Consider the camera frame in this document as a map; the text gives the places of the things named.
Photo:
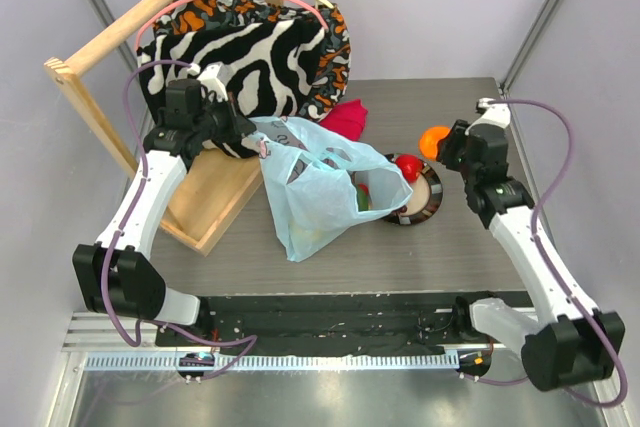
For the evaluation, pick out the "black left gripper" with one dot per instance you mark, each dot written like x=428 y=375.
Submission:
x=239 y=123

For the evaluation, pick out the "pink clothes hanger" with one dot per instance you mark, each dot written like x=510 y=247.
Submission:
x=184 y=16

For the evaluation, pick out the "zebra pattern fleece garment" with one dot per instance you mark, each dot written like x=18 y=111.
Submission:
x=268 y=67

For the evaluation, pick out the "red yellow cherry bunch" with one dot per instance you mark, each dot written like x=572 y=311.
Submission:
x=363 y=197

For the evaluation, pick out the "red folded cloth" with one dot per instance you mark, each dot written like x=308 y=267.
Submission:
x=347 y=119

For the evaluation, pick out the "light blue cartoon plastic bag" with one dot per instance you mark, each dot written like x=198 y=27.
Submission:
x=309 y=174

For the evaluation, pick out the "yellow pear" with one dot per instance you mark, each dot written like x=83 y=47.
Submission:
x=305 y=236

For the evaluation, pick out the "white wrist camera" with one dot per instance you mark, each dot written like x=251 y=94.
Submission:
x=214 y=78
x=492 y=112

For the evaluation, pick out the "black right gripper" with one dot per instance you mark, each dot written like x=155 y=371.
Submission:
x=451 y=145

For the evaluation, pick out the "black fruit plate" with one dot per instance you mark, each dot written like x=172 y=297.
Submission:
x=425 y=201

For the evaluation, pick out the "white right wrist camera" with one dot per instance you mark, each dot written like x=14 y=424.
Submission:
x=492 y=112

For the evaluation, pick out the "red apple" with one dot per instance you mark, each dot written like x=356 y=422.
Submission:
x=410 y=167

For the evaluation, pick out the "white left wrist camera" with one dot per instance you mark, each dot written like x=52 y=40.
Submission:
x=214 y=78

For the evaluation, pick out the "white slotted cable duct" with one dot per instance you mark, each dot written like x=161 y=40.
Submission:
x=201 y=361

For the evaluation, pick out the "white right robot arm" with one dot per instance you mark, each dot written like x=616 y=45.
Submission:
x=571 y=340

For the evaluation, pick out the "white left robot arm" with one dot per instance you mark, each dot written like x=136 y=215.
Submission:
x=114 y=273

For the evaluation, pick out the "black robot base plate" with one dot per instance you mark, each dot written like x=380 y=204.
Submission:
x=323 y=325

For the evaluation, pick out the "orange camouflage pattern garment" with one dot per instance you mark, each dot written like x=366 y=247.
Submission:
x=332 y=74

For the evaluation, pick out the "orange persimmon fruit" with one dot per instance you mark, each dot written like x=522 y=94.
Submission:
x=430 y=139

